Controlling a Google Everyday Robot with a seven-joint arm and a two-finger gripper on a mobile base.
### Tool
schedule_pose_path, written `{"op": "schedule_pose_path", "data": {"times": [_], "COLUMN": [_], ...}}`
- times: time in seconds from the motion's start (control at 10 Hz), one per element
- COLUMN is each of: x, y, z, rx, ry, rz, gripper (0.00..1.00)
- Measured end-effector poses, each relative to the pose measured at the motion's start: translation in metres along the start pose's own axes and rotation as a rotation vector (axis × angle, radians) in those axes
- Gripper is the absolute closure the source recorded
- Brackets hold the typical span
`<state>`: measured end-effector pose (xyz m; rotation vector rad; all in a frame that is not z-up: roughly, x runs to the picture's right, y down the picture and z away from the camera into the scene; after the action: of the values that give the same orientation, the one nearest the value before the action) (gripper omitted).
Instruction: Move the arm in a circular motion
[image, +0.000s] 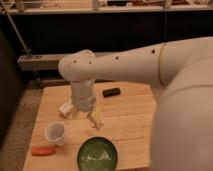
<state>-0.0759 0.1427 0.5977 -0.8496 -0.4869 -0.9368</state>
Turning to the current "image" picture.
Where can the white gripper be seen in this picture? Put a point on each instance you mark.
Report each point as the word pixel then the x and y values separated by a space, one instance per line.
pixel 86 105

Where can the green glass bowl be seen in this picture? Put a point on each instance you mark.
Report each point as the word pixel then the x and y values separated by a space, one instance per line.
pixel 97 154

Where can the metal shelf rack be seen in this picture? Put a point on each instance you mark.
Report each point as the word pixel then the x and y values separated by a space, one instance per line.
pixel 87 6

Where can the small white box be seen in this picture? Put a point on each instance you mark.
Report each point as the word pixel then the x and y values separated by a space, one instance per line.
pixel 66 108

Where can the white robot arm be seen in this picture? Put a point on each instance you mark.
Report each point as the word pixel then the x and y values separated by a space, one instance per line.
pixel 182 129

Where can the grey metal pole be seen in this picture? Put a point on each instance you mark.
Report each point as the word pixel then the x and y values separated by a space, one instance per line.
pixel 26 50

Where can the orange carrot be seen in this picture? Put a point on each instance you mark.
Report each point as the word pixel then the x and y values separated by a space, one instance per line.
pixel 42 151

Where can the white plastic cup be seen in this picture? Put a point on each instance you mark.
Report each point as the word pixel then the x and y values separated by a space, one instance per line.
pixel 55 133

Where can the black rectangular block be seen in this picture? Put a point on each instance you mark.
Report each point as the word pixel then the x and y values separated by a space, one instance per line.
pixel 111 92

